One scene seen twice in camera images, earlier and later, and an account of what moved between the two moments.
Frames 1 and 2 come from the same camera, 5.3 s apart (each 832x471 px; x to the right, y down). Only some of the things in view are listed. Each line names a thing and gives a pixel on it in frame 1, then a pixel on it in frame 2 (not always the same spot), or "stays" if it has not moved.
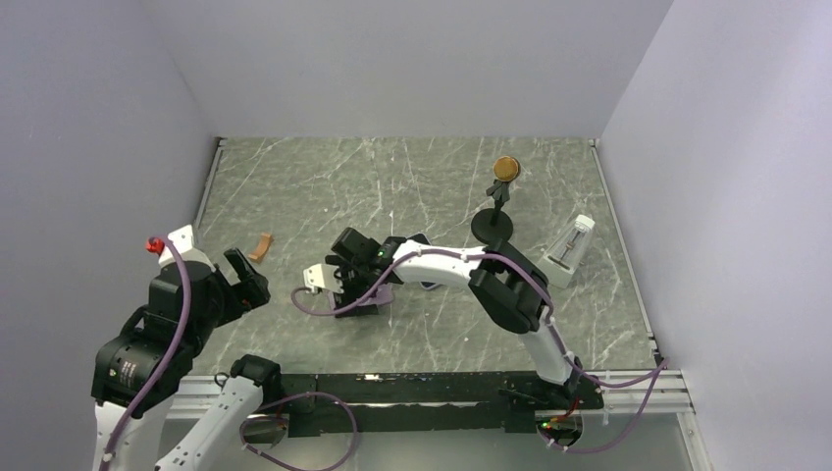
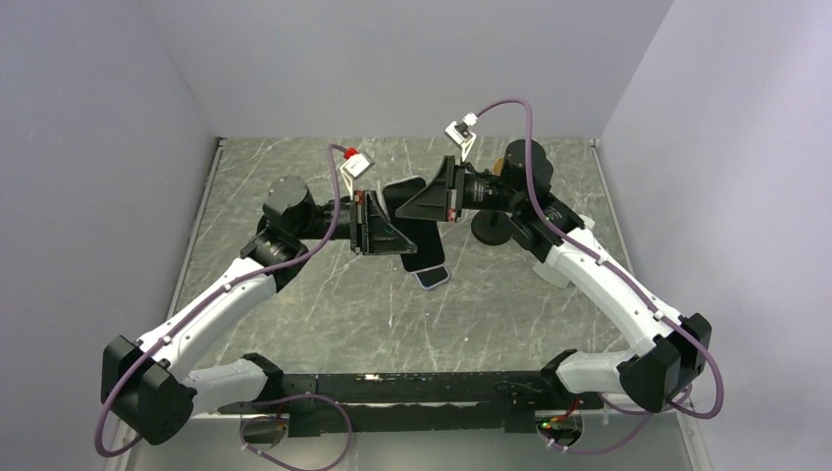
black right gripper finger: (352, 289) to (430, 202)
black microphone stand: (492, 225) stays
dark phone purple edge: (384, 296) to (423, 234)
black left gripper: (249, 292) to (377, 235)
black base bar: (321, 403) stays
